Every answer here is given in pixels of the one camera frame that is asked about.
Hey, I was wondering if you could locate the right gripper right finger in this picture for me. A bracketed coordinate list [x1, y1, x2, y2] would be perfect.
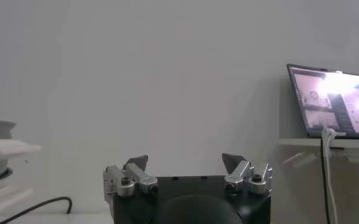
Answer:
[221, 152, 273, 195]

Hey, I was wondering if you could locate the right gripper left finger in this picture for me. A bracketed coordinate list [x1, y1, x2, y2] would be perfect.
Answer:
[102, 153, 159, 202]

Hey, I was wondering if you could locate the black laptop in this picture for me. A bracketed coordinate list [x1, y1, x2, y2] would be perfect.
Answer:
[286, 63, 359, 139]

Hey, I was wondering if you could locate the black cooker power cord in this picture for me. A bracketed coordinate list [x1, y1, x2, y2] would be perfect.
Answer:
[0, 196, 74, 224]

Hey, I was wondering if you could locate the white laptop cable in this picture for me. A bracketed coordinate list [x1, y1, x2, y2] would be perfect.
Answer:
[321, 127, 340, 224]

